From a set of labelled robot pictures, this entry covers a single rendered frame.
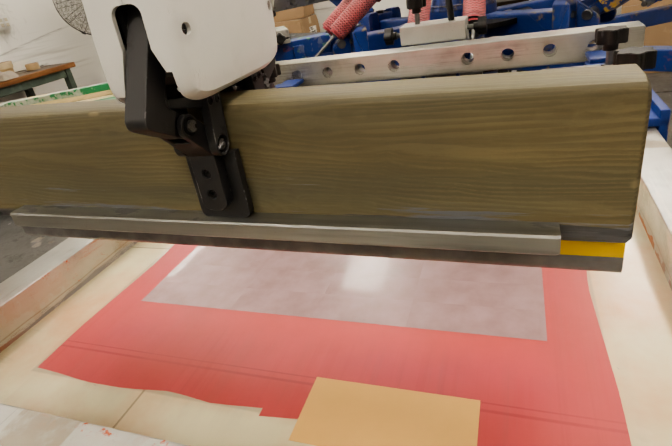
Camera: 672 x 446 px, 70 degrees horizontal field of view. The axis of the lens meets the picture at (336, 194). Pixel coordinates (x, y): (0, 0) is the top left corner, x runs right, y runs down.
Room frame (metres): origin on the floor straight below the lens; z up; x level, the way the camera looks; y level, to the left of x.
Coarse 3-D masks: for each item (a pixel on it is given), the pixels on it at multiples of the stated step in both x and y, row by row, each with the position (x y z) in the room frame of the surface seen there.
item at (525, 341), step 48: (336, 288) 0.33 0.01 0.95; (384, 288) 0.32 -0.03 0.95; (432, 288) 0.31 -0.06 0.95; (480, 288) 0.30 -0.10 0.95; (528, 288) 0.29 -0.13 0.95; (576, 288) 0.28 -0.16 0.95; (336, 336) 0.28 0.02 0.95; (384, 336) 0.27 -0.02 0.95; (432, 336) 0.26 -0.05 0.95; (480, 336) 0.25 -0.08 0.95; (528, 336) 0.24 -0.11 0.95; (576, 336) 0.24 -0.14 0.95; (288, 384) 0.24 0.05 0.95; (384, 384) 0.22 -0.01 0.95; (432, 384) 0.22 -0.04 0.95; (480, 384) 0.21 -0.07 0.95; (528, 384) 0.21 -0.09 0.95; (576, 384) 0.20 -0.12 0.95; (480, 432) 0.18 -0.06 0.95; (528, 432) 0.17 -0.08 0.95; (576, 432) 0.17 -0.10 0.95; (624, 432) 0.16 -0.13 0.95
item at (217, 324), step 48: (144, 288) 0.39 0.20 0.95; (192, 288) 0.37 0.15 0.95; (240, 288) 0.36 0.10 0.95; (288, 288) 0.35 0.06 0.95; (96, 336) 0.33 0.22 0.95; (144, 336) 0.32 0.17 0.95; (192, 336) 0.31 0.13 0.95; (240, 336) 0.30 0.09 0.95; (288, 336) 0.29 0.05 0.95; (144, 384) 0.26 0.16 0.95; (192, 384) 0.25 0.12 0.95; (240, 384) 0.25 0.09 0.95
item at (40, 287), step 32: (640, 192) 0.37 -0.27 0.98; (64, 256) 0.42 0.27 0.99; (96, 256) 0.44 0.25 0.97; (0, 288) 0.38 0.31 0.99; (32, 288) 0.37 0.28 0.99; (64, 288) 0.40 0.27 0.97; (0, 320) 0.34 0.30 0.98; (32, 320) 0.36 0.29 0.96; (0, 352) 0.33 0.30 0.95; (0, 416) 0.22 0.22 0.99; (32, 416) 0.21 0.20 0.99
